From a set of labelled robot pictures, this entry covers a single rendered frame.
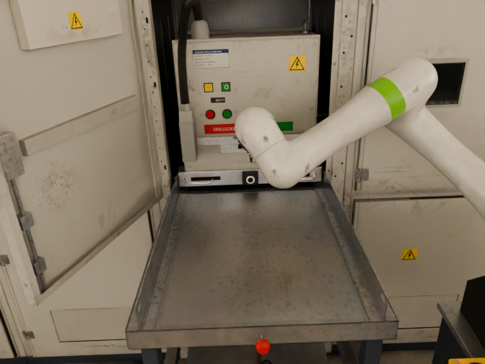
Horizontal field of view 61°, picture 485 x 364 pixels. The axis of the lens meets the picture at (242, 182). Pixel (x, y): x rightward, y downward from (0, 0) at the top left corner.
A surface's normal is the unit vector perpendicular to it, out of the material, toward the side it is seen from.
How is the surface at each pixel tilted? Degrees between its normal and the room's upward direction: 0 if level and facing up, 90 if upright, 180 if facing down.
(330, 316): 0
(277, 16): 90
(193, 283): 0
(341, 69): 90
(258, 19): 90
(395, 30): 90
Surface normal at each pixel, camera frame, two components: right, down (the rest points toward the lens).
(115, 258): 0.02, 0.42
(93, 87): 0.94, 0.11
